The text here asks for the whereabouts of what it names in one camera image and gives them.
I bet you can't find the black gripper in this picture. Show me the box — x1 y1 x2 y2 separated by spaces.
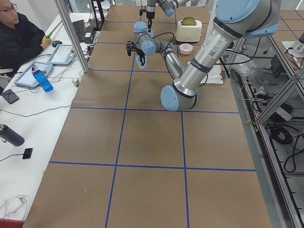
146 11 154 32
133 42 145 66

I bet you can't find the light blue cup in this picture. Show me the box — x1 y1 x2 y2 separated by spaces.
136 56 147 69
147 29 154 38

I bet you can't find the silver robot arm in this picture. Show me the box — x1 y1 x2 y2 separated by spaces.
140 0 188 32
126 0 281 111

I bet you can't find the brown toast slice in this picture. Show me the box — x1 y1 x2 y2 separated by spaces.
182 17 196 26

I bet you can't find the cream two-slot toaster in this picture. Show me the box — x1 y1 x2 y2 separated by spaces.
176 20 202 42

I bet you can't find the pink plastic bowl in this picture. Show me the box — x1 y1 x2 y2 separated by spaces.
179 43 193 55

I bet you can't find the black keyboard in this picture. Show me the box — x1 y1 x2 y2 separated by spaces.
72 19 85 42

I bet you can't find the teach pendant far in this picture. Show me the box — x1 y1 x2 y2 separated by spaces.
47 44 76 66

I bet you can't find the teach pendant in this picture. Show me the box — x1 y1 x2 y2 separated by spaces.
47 44 76 66
14 61 53 88

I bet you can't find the black computer mouse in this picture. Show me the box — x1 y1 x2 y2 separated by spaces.
52 40 62 48

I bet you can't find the blue water bottle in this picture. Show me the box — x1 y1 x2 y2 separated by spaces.
31 64 53 92

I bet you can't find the teach pendant near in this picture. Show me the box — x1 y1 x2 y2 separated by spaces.
14 61 53 88

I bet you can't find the person in black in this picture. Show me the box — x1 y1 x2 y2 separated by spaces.
0 0 51 77

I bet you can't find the black smartphone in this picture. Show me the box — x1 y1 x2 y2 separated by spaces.
1 89 19 104

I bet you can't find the small black puck device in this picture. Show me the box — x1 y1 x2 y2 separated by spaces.
22 148 33 160

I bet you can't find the dark grey thermos bottle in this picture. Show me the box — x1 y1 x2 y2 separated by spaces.
0 124 25 146

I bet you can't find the aluminium frame post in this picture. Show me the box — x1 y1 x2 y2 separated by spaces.
54 0 89 73

